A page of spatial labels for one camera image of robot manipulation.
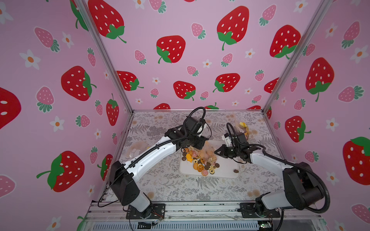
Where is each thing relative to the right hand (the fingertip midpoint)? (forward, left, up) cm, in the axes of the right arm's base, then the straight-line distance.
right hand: (213, 153), depth 86 cm
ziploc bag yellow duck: (+2, +3, -4) cm, 5 cm away
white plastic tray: (-5, -10, -9) cm, 14 cm away
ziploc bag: (+25, -21, -3) cm, 33 cm away
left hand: (0, +6, +12) cm, 14 cm away
